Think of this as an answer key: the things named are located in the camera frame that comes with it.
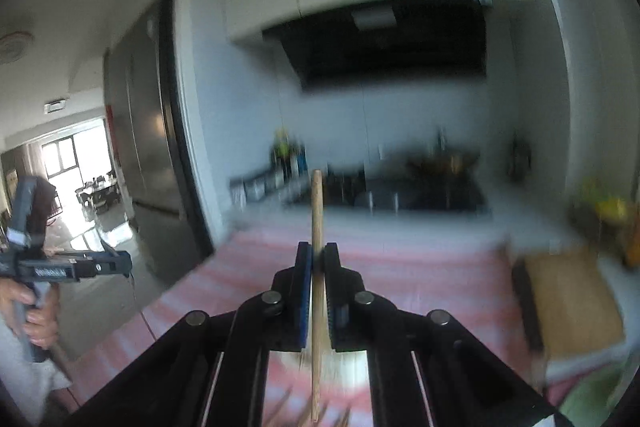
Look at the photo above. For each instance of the black gas stove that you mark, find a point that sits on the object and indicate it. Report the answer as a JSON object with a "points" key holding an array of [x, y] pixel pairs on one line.
{"points": [[393, 192]]}

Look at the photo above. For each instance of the wooden chopstick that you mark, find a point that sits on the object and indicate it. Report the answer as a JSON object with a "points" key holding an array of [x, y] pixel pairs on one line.
{"points": [[317, 288]]}

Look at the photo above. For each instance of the wire dish rack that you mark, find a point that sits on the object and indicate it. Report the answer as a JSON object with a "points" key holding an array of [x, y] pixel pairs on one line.
{"points": [[608, 221]]}

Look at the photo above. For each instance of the dark kettle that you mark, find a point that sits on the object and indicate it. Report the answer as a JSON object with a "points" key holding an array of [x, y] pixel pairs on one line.
{"points": [[520, 159]]}

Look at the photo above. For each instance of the person's left hand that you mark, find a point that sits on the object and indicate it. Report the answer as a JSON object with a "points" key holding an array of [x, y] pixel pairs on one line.
{"points": [[41, 322]]}

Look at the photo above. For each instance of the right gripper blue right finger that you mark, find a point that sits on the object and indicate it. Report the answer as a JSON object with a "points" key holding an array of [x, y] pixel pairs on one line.
{"points": [[425, 370]]}

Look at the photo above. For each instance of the wooden cutting board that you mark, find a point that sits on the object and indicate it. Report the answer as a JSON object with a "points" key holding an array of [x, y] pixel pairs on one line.
{"points": [[567, 307]]}

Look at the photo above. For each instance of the silver refrigerator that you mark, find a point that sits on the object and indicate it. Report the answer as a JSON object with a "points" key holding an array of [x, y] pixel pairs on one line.
{"points": [[144, 149]]}

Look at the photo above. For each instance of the black range hood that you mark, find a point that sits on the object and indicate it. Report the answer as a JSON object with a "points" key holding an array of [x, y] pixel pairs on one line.
{"points": [[384, 41]]}

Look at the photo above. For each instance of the pink striped tablecloth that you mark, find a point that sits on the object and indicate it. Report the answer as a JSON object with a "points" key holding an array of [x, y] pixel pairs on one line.
{"points": [[472, 281]]}

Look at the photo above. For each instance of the wok with lid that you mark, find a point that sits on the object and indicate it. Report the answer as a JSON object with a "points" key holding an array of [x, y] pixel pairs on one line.
{"points": [[444, 159]]}

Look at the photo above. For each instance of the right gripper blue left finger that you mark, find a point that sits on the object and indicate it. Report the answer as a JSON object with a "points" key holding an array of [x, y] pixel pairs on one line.
{"points": [[210, 371]]}

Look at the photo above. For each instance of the spice jar rack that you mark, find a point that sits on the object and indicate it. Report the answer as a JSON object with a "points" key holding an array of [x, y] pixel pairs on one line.
{"points": [[255, 188]]}

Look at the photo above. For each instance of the cream utensil holder box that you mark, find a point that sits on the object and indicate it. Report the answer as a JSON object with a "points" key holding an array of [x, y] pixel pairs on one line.
{"points": [[343, 370]]}

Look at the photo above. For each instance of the condiment bottles group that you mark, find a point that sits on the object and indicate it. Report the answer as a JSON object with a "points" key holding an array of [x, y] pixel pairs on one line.
{"points": [[287, 156]]}

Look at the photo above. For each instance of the green tray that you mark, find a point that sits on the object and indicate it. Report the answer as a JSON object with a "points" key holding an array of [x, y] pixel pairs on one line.
{"points": [[593, 399]]}

